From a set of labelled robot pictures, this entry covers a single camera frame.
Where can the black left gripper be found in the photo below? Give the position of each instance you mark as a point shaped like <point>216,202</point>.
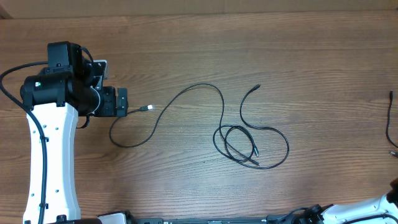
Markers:
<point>109,109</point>

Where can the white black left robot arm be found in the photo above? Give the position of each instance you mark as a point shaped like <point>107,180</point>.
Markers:
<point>68,87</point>

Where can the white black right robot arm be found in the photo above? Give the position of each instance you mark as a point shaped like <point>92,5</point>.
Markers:
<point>376,210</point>

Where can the brown cardboard wall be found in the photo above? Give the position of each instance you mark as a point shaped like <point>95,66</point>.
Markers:
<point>34,9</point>

